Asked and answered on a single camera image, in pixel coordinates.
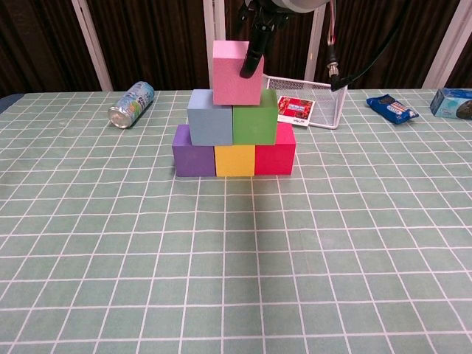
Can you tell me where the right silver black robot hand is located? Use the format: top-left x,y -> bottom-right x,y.
237,0 -> 291,79

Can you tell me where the pink foam cube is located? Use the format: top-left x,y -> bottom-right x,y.
212,40 -> 266,107

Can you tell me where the green foam cube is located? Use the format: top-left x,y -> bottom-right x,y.
232,88 -> 279,145

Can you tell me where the light blue foam cube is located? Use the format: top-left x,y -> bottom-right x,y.
187,88 -> 235,146

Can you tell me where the red foam cube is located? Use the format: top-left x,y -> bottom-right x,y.
254,122 -> 298,176

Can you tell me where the purple foam cube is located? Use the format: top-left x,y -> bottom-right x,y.
172,124 -> 217,178

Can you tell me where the red snack packet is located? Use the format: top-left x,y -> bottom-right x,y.
276,95 -> 315,128

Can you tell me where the yellow foam cube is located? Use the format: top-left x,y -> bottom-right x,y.
214,144 -> 257,178

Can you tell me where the light blue drink can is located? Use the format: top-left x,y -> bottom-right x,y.
108,80 -> 155,130

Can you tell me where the small blue cookie packet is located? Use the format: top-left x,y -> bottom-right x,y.
366,94 -> 420,125

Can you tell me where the long blue cookie box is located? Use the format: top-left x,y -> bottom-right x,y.
429,87 -> 472,121

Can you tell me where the green checked tablecloth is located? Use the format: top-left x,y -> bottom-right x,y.
0,88 -> 472,354

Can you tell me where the dark blue table pad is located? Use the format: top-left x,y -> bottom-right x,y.
0,94 -> 23,111

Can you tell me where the white metal frame post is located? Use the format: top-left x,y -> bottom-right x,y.
203,0 -> 228,91
72,0 -> 114,92
423,0 -> 472,89
302,9 -> 327,89

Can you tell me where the white wire mesh basket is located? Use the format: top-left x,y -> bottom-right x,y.
262,74 -> 349,131

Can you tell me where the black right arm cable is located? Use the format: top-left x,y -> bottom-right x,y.
326,0 -> 409,92

